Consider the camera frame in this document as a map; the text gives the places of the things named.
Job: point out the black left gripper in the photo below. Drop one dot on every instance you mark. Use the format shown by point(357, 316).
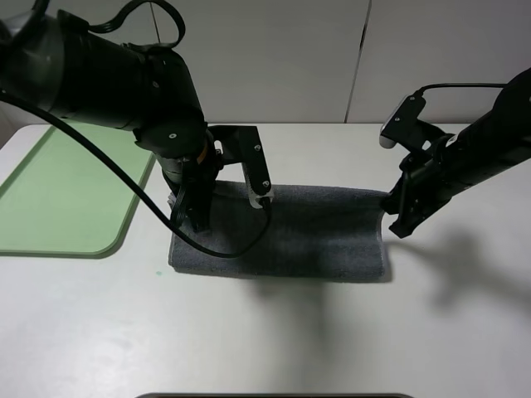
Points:
point(191, 180)

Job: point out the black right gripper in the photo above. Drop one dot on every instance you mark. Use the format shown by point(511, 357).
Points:
point(426, 185)

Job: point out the grey towel with orange stripes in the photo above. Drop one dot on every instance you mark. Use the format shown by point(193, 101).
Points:
point(332, 234)

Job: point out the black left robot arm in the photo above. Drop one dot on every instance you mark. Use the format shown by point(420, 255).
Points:
point(65, 67)

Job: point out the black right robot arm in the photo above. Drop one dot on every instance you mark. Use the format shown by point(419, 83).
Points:
point(498, 140)

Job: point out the light green plastic tray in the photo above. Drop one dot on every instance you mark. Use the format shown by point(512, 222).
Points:
point(60, 201)

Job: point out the dark device edge at bottom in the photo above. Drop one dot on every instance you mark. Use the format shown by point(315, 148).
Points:
point(273, 395)

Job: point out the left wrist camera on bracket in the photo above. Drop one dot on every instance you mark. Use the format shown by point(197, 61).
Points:
point(241, 144)

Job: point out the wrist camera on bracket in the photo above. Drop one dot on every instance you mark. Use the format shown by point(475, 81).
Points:
point(241, 144)
point(405, 128)

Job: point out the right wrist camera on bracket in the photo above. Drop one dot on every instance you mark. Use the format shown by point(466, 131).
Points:
point(405, 128)

